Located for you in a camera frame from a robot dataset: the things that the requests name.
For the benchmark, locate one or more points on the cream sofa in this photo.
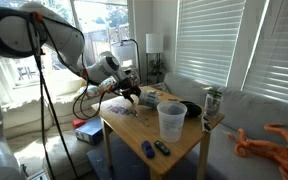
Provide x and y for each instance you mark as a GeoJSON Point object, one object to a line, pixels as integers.
{"type": "Point", "coordinates": [22, 129]}

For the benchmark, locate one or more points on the wooden side table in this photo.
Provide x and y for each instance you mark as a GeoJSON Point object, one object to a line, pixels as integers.
{"type": "Point", "coordinates": [133, 132]}

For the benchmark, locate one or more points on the orange plush squid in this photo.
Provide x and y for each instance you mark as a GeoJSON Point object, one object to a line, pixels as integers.
{"type": "Point", "coordinates": [264, 148]}

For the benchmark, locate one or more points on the gray sofa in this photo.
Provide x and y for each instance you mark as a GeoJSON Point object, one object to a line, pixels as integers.
{"type": "Point", "coordinates": [251, 113]}

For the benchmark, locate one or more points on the green toy car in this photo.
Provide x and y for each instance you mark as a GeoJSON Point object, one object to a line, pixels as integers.
{"type": "Point", "coordinates": [159, 145]}

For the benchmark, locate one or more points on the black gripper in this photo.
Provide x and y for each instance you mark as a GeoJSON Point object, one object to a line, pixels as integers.
{"type": "Point", "coordinates": [127, 87]}

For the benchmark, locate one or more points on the red box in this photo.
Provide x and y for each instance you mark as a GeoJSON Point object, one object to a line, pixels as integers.
{"type": "Point", "coordinates": [77, 122]}

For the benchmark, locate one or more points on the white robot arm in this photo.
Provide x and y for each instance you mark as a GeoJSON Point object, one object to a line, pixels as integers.
{"type": "Point", "coordinates": [24, 32]}

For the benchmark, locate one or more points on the floral cushion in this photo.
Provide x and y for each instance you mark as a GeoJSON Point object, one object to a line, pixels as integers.
{"type": "Point", "coordinates": [90, 91]}

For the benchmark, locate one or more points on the black bowl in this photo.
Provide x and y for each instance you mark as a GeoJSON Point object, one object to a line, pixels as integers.
{"type": "Point", "coordinates": [193, 110]}

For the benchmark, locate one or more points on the clear plastic cup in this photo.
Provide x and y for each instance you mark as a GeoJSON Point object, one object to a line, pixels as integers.
{"type": "Point", "coordinates": [171, 115]}

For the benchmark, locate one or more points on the clear jar with plant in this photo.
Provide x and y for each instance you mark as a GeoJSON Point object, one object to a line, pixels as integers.
{"type": "Point", "coordinates": [212, 103]}

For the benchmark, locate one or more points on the dark floor rug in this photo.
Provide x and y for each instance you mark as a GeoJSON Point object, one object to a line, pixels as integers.
{"type": "Point", "coordinates": [126, 165]}

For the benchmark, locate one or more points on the silver metal cup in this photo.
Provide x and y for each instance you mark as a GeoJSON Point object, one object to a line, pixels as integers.
{"type": "Point", "coordinates": [148, 99]}

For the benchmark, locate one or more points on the blue toy car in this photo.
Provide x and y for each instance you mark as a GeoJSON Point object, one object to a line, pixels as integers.
{"type": "Point", "coordinates": [147, 149]}

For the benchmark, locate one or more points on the silver spoon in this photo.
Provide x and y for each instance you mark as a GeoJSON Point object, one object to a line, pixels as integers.
{"type": "Point", "coordinates": [134, 113]}

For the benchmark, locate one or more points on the blue box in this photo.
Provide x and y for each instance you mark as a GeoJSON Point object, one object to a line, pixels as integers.
{"type": "Point", "coordinates": [91, 132]}

